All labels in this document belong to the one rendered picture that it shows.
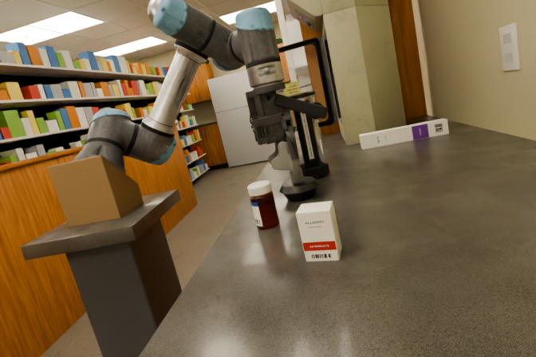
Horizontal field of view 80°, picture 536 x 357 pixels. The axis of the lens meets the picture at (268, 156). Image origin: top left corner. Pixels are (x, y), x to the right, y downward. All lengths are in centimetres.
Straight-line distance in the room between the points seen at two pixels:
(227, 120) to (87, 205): 544
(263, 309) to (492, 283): 24
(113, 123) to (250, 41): 59
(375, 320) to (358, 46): 99
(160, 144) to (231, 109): 521
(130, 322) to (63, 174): 46
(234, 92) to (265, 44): 562
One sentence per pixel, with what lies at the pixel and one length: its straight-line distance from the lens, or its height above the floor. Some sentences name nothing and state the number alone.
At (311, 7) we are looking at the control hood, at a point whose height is 144.
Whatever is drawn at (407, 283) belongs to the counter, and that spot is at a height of 94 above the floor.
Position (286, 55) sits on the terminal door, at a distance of 155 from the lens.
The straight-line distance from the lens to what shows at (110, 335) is 117.
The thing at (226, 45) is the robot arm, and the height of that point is 130.
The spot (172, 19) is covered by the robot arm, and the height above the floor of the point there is 136.
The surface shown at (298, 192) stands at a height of 96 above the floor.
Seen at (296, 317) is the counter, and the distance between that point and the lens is 38.
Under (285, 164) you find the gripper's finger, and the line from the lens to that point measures 68.
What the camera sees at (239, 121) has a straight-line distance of 629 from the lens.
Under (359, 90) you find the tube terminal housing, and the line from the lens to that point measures 121.
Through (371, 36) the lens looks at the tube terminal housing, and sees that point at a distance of 127.
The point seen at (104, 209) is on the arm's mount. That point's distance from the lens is 101.
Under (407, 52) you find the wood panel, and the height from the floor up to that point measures 124.
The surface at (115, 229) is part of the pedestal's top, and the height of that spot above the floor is 94.
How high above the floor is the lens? 117
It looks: 10 degrees down
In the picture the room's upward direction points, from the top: 13 degrees counter-clockwise
